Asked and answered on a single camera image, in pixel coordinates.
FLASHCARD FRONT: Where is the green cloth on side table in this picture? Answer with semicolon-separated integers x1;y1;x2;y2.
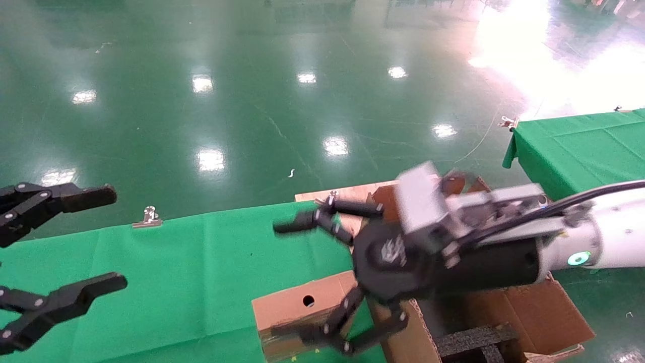
502;108;645;202

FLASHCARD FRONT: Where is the black foam insert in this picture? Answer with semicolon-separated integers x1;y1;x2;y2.
434;325;520;363

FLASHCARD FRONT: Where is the small brown cardboard box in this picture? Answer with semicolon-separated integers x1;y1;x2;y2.
252;271;373;362

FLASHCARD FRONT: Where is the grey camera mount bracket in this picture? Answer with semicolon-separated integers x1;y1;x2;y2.
443;184;572;243

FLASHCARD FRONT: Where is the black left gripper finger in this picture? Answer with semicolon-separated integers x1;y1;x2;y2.
0;183;117;248
0;272;127;354

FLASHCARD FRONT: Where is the large open cardboard carton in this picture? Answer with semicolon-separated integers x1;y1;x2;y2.
370;174;596;363

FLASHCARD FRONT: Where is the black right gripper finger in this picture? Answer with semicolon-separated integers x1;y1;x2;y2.
273;197;383;246
272;287;410;356

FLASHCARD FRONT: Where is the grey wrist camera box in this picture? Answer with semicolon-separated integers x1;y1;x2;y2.
396;161;457;253

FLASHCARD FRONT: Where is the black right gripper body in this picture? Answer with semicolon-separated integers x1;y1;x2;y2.
353;222;545;303

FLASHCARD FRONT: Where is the large green table cloth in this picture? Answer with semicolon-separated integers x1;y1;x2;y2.
0;201;386;363

